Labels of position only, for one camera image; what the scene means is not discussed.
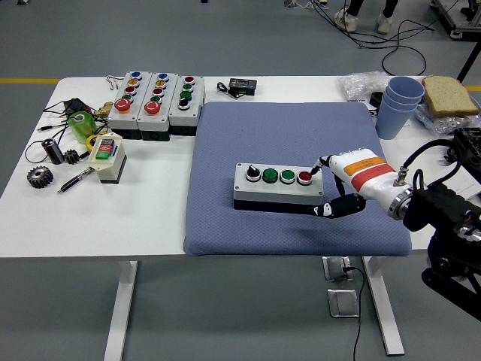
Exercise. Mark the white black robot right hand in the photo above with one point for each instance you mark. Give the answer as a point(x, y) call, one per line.
point(368, 173)

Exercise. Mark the grey four-control button box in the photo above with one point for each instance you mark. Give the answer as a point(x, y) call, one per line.
point(263, 190)

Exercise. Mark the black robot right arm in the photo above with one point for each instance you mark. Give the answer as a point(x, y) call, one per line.
point(439, 203)

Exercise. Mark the grey box with mushroom button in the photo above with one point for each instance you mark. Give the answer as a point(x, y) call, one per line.
point(150, 120)
point(122, 116)

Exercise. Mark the blue plastic cup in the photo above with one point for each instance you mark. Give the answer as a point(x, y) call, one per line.
point(406, 90)
point(392, 124)
point(398, 106)

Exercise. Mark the small black round part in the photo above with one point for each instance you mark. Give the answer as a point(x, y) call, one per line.
point(376, 99)

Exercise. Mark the clear bubble wrap bag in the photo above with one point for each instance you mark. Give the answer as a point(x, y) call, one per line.
point(357, 84)

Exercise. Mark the clear plastic bag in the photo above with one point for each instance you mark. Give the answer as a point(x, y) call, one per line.
point(443, 122)

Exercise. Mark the metal floor socket with plug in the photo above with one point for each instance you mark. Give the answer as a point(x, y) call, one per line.
point(334, 269)

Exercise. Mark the black mechanical assembly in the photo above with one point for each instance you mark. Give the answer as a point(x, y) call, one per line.
point(469, 144)

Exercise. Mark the bread slice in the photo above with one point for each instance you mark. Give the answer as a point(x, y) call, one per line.
point(449, 96)

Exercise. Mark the blue-grey padded mat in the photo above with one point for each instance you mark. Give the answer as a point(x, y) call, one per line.
point(244, 131)

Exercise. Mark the metal floor plate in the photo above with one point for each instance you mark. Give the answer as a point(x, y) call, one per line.
point(342, 302)

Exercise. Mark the white table leg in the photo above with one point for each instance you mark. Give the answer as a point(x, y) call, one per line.
point(120, 308)
point(389, 323)

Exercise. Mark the black digital display module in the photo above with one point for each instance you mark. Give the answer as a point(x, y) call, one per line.
point(243, 86)

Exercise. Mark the person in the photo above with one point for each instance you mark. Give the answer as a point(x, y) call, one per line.
point(347, 20)

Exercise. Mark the grey box with black knob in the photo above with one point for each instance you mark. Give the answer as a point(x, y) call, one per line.
point(184, 116)

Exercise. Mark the brass fitting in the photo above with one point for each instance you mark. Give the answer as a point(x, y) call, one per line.
point(103, 110)

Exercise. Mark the yellow tape roll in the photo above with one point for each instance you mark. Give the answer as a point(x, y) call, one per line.
point(90, 143)

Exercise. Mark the green translucent cylinder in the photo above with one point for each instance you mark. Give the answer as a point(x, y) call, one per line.
point(82, 128)

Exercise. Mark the black silver pen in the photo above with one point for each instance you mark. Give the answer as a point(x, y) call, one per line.
point(73, 182)

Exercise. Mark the small black gear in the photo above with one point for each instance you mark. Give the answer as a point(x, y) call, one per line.
point(70, 156)

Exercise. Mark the black cylindrical capacitor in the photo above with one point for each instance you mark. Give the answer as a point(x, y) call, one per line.
point(53, 150)

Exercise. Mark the large black steel gear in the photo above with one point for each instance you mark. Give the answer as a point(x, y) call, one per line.
point(39, 178)

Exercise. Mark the metal frame cart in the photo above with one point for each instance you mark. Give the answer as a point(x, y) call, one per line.
point(464, 28)

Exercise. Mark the cream switch box red green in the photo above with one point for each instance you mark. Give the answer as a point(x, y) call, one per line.
point(109, 169)

